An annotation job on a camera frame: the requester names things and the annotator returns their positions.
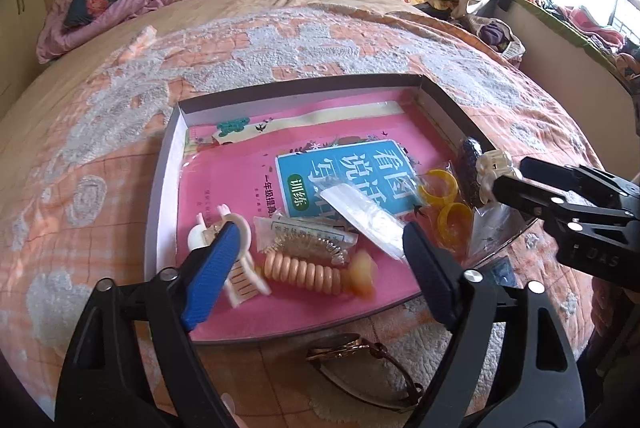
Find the clear bag with pearl beads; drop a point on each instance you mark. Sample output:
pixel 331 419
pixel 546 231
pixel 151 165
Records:
pixel 365 218

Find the black beaded hair accessory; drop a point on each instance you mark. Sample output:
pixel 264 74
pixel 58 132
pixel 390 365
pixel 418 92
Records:
pixel 469 162

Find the beige bed sheet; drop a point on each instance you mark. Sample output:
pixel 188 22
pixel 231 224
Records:
pixel 325 0

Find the sunglasses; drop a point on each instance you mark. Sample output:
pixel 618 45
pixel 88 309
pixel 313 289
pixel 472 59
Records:
pixel 350 348

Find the small clear plastic bag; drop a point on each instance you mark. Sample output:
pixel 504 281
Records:
pixel 500 228

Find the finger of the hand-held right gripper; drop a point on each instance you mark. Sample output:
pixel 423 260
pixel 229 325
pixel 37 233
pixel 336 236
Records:
pixel 535 203
pixel 590 185

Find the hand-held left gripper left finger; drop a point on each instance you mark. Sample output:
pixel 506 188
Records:
pixel 210 278

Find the pink book with blue label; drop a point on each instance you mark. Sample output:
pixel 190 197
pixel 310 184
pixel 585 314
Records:
pixel 235 188

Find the peach translucent hair accessory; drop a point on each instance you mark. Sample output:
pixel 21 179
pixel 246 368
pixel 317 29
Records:
pixel 362 275

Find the cream comb hair clip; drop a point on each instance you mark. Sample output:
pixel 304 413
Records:
pixel 245 285

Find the yellow rings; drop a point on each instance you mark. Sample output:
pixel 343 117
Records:
pixel 440 188

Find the white claw hair clip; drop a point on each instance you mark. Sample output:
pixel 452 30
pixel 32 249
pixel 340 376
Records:
pixel 492 167

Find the shallow cardboard box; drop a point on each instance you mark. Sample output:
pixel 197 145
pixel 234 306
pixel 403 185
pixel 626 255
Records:
pixel 170 167

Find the clear packet with white label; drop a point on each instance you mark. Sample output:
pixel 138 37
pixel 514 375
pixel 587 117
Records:
pixel 305 233

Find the floral bag of clothes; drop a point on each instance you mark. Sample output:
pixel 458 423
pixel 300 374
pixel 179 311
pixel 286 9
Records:
pixel 497 37

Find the clothes on windowsill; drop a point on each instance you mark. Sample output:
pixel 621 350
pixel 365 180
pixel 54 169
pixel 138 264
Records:
pixel 580 17

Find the cream wardrobe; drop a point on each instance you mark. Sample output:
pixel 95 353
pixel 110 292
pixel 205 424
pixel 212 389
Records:
pixel 20 7

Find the small blue card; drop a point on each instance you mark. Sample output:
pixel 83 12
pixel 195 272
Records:
pixel 504 272

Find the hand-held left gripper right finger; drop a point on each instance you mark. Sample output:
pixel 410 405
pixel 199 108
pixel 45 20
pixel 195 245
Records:
pixel 427 278

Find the white rabbit hair clip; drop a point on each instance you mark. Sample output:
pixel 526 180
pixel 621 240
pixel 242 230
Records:
pixel 207 230

